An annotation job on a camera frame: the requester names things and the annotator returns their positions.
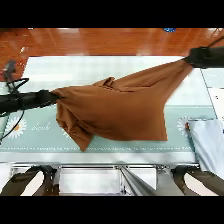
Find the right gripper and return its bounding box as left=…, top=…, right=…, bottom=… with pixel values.
left=183, top=46, right=211, bottom=70

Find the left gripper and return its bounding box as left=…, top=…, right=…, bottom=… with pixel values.
left=35, top=88, right=64, bottom=108

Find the brown T-shirt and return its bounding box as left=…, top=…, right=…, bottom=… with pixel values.
left=50, top=59, right=195, bottom=153

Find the pale blue garment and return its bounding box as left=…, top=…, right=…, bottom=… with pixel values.
left=187, top=117, right=224, bottom=182

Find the black cable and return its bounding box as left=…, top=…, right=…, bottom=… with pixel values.
left=206, top=34, right=224, bottom=50
left=0, top=109, right=26, bottom=142

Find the silver frame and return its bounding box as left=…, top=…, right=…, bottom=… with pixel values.
left=0, top=162, right=224, bottom=197

